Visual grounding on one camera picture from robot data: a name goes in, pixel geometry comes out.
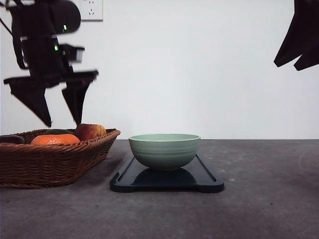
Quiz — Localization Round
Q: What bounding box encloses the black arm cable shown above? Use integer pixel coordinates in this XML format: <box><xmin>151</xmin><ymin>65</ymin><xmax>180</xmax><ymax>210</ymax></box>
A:
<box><xmin>0</xmin><ymin>6</ymin><xmax>29</xmax><ymax>69</ymax></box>

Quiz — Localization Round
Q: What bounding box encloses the green fruit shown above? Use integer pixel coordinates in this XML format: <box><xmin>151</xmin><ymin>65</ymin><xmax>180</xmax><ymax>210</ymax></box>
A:
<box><xmin>43</xmin><ymin>129</ymin><xmax>73</xmax><ymax>134</ymax></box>

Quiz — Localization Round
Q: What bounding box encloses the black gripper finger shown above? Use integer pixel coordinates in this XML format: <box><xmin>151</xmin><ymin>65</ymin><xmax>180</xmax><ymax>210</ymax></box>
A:
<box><xmin>9</xmin><ymin>83</ymin><xmax>52</xmax><ymax>127</ymax></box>
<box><xmin>62</xmin><ymin>71</ymin><xmax>98</xmax><ymax>127</ymax></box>
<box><xmin>274</xmin><ymin>0</ymin><xmax>319</xmax><ymax>67</ymax></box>
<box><xmin>294</xmin><ymin>46</ymin><xmax>319</xmax><ymax>71</ymax></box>

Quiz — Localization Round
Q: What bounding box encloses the white wall socket left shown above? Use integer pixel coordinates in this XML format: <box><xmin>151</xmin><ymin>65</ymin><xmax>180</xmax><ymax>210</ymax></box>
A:
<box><xmin>79</xmin><ymin>0</ymin><xmax>104</xmax><ymax>21</ymax></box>

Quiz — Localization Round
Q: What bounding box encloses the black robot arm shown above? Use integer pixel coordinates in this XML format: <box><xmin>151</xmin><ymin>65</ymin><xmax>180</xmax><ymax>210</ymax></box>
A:
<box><xmin>4</xmin><ymin>0</ymin><xmax>99</xmax><ymax>127</ymax></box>

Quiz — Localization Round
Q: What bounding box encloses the brown wicker basket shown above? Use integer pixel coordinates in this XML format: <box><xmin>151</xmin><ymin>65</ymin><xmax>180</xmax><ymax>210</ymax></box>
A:
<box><xmin>0</xmin><ymin>128</ymin><xmax>120</xmax><ymax>189</ymax></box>

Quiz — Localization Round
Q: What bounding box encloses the green ceramic bowl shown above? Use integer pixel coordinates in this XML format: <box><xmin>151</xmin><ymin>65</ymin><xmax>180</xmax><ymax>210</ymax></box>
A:
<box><xmin>129</xmin><ymin>133</ymin><xmax>201</xmax><ymax>171</ymax></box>

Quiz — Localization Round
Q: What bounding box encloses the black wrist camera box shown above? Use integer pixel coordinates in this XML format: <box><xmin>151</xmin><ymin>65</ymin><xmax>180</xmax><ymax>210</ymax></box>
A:
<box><xmin>59</xmin><ymin>44</ymin><xmax>85</xmax><ymax>63</ymax></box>

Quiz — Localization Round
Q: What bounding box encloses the orange tangerine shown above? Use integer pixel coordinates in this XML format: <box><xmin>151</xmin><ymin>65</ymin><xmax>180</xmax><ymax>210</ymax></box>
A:
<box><xmin>30</xmin><ymin>134</ymin><xmax>81</xmax><ymax>145</ymax></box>

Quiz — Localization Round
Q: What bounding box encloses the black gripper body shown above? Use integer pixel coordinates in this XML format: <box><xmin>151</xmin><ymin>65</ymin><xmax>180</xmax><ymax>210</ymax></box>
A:
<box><xmin>4</xmin><ymin>34</ymin><xmax>99</xmax><ymax>88</ymax></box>

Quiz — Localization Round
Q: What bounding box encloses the red yellow apple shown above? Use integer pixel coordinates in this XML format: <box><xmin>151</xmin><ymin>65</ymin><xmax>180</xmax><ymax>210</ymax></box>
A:
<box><xmin>74</xmin><ymin>123</ymin><xmax>107</xmax><ymax>142</ymax></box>

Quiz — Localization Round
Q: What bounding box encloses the dark purple fruit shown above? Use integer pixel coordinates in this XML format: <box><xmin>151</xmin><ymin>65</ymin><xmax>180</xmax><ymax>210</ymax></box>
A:
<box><xmin>0</xmin><ymin>135</ymin><xmax>25</xmax><ymax>144</ymax></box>

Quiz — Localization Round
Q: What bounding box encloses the black rectangular tray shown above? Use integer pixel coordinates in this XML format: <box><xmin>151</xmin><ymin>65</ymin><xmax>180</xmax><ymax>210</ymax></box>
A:
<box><xmin>110</xmin><ymin>156</ymin><xmax>225</xmax><ymax>193</ymax></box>

